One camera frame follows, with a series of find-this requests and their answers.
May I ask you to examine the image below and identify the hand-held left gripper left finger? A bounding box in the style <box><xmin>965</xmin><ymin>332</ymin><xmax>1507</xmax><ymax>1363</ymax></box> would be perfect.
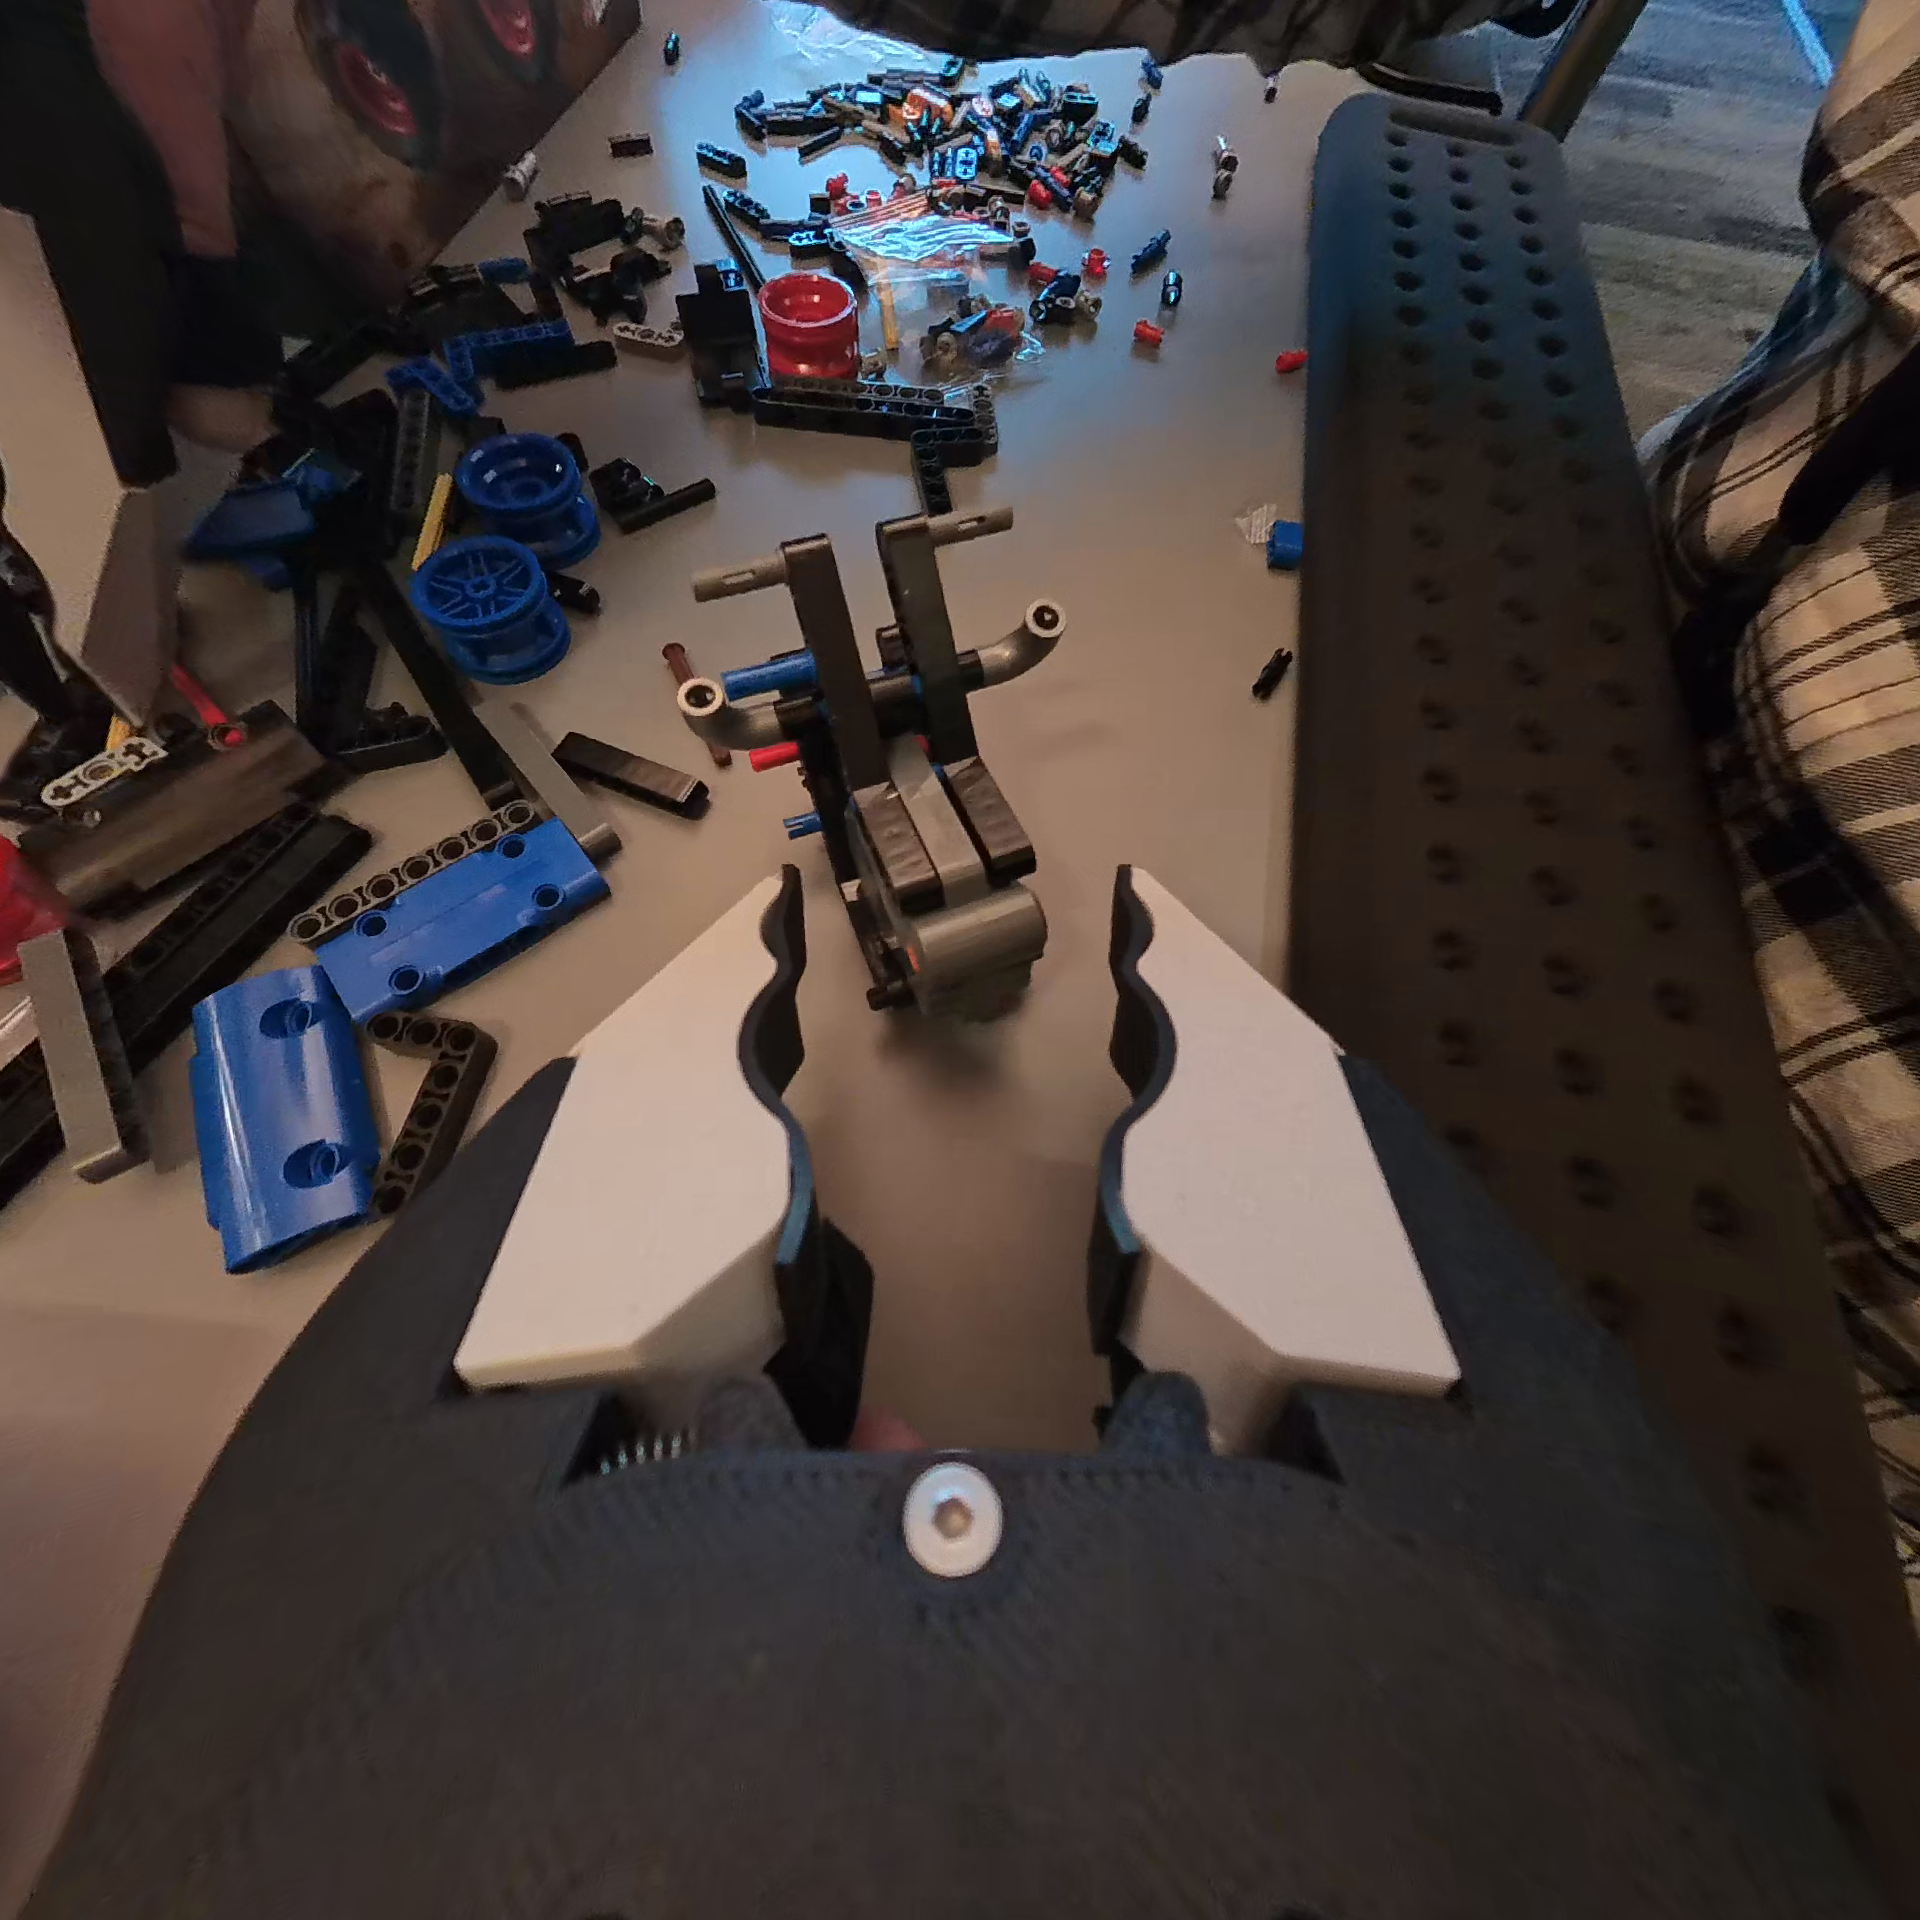
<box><xmin>452</xmin><ymin>866</ymin><xmax>876</xmax><ymax>1450</ymax></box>

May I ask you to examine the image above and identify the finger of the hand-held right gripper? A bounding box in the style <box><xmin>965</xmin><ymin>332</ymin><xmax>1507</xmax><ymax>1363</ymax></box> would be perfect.
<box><xmin>0</xmin><ymin>210</ymin><xmax>115</xmax><ymax>722</ymax></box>
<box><xmin>82</xmin><ymin>480</ymin><xmax>193</xmax><ymax>725</ymax></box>

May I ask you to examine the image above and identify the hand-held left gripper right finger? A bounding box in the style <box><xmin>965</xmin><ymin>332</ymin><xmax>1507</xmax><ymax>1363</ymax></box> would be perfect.
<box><xmin>1088</xmin><ymin>866</ymin><xmax>1466</xmax><ymax>1450</ymax></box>

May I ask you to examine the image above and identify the partly built toy chassis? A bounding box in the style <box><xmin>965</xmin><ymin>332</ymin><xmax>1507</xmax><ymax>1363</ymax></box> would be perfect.
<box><xmin>674</xmin><ymin>508</ymin><xmax>1071</xmax><ymax>1021</ymax></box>

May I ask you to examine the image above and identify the clear bag of small parts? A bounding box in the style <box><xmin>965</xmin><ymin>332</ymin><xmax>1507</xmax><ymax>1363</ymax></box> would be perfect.
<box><xmin>833</xmin><ymin>210</ymin><xmax>1051</xmax><ymax>369</ymax></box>

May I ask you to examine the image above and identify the person's right forearm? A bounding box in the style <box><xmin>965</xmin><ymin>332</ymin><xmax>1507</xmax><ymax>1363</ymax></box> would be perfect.
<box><xmin>817</xmin><ymin>0</ymin><xmax>1577</xmax><ymax>68</ymax></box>

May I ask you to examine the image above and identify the person's right hand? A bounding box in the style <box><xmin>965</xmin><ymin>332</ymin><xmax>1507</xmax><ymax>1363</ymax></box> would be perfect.
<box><xmin>141</xmin><ymin>0</ymin><xmax>289</xmax><ymax>456</ymax></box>

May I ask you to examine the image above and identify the blue toy fender piece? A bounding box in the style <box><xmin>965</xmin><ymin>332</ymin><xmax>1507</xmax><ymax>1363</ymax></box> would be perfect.
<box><xmin>188</xmin><ymin>450</ymin><xmax>362</xmax><ymax>557</ymax></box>

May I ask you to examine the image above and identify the light grey toy beam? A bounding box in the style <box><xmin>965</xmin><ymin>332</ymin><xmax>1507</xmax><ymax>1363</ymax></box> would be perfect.
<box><xmin>47</xmin><ymin>737</ymin><xmax>168</xmax><ymax>804</ymax></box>

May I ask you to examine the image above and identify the black toy cylinder piece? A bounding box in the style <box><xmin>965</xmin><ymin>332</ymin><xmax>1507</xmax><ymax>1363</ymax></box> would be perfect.
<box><xmin>16</xmin><ymin>704</ymin><xmax>354</xmax><ymax>904</ymax></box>

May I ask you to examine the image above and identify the red toy wheel rim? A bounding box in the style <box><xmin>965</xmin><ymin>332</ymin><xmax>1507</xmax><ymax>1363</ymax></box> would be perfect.
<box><xmin>0</xmin><ymin>833</ymin><xmax>69</xmax><ymax>976</ymax></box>
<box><xmin>756</xmin><ymin>272</ymin><xmax>865</xmax><ymax>384</ymax></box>

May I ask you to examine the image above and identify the blue curved toy panel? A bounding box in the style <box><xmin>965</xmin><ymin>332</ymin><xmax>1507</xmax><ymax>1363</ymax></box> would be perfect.
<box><xmin>316</xmin><ymin>823</ymin><xmax>608</xmax><ymax>1021</ymax></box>
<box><xmin>188</xmin><ymin>965</ymin><xmax>377</xmax><ymax>1273</ymax></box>

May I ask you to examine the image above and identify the blue spoked toy wheel rim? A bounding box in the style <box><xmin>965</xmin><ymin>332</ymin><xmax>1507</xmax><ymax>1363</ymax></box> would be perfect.
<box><xmin>408</xmin><ymin>536</ymin><xmax>572</xmax><ymax>684</ymax></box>

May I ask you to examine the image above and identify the printed toy truck box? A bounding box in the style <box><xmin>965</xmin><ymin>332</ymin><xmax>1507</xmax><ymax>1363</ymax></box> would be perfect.
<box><xmin>224</xmin><ymin>0</ymin><xmax>644</xmax><ymax>296</ymax></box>

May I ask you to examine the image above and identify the dark grey toy beam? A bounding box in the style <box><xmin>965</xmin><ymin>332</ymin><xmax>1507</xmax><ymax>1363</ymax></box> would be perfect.
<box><xmin>23</xmin><ymin>930</ymin><xmax>153</xmax><ymax>1179</ymax></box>

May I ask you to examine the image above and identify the brown toy axle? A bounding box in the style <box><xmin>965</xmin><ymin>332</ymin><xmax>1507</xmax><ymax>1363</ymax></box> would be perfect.
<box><xmin>663</xmin><ymin>643</ymin><xmax>733</xmax><ymax>768</ymax></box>

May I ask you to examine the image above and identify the black square toy panel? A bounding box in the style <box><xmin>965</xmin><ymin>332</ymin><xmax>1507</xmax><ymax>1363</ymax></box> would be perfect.
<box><xmin>674</xmin><ymin>264</ymin><xmax>769</xmax><ymax>408</ymax></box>

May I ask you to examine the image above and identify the empty clear plastic bag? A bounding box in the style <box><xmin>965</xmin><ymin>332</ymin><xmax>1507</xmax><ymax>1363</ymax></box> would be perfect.
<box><xmin>668</xmin><ymin>0</ymin><xmax>842</xmax><ymax>63</ymax></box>

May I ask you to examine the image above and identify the person's plaid shirt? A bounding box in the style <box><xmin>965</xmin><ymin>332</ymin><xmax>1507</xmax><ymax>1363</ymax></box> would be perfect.
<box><xmin>1642</xmin><ymin>0</ymin><xmax>1920</xmax><ymax>1519</ymax></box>

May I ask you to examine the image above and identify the pile of black toy beams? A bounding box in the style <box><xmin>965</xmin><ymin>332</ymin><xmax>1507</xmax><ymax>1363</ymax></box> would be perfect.
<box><xmin>0</xmin><ymin>195</ymin><xmax>1008</xmax><ymax>1217</ymax></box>

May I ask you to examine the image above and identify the pile of small toy pins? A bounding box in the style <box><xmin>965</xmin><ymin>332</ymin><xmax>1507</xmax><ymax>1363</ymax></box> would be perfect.
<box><xmin>697</xmin><ymin>59</ymin><xmax>1186</xmax><ymax>362</ymax></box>

